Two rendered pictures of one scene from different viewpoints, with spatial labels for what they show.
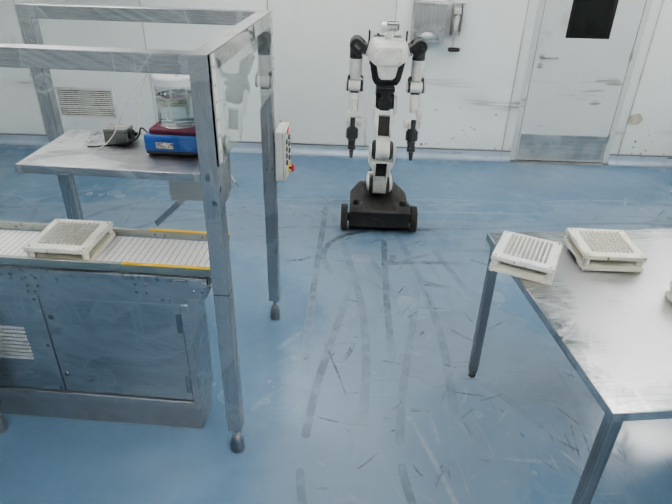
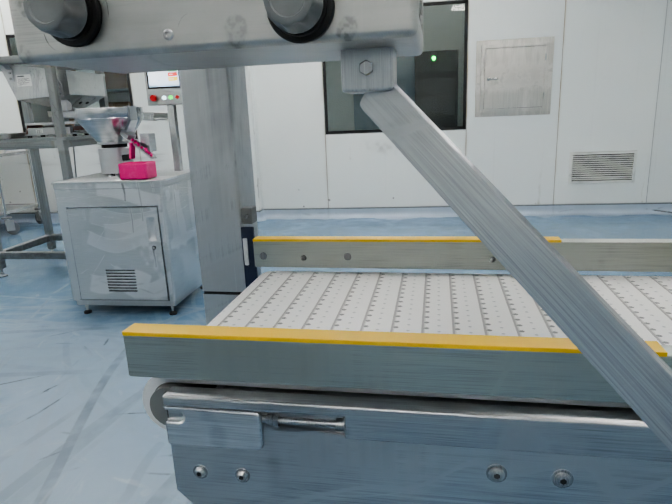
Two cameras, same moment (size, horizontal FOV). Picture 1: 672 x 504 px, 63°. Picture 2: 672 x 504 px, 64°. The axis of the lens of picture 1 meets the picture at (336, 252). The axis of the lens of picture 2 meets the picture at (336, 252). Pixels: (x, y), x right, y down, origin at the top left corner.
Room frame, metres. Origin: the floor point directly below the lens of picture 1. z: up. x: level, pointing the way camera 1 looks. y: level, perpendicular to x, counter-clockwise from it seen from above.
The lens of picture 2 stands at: (2.33, 0.63, 1.06)
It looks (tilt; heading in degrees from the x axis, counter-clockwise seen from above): 15 degrees down; 187
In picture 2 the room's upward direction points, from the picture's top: 2 degrees counter-clockwise
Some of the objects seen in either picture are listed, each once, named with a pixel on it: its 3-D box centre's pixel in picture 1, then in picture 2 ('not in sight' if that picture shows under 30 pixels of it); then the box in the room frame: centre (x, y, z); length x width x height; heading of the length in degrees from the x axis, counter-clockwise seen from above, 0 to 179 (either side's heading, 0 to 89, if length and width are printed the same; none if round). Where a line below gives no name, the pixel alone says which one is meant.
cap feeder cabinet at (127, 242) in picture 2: not in sight; (140, 239); (-0.58, -0.90, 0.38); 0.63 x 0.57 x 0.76; 89
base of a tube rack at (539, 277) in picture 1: (525, 261); not in sight; (1.97, -0.78, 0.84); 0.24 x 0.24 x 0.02; 64
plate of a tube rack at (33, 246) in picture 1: (70, 235); not in sight; (1.91, 1.05, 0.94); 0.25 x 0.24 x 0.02; 177
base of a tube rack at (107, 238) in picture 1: (73, 246); not in sight; (1.91, 1.05, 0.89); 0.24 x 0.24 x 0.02; 87
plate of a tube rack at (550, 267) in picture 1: (527, 251); not in sight; (1.97, -0.78, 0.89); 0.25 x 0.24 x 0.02; 154
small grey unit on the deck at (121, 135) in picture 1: (121, 134); not in sight; (1.94, 0.79, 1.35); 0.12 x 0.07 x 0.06; 86
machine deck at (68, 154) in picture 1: (130, 154); not in sight; (1.87, 0.74, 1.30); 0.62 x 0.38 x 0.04; 86
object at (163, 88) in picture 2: not in sight; (170, 117); (-0.72, -0.69, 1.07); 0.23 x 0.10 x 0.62; 89
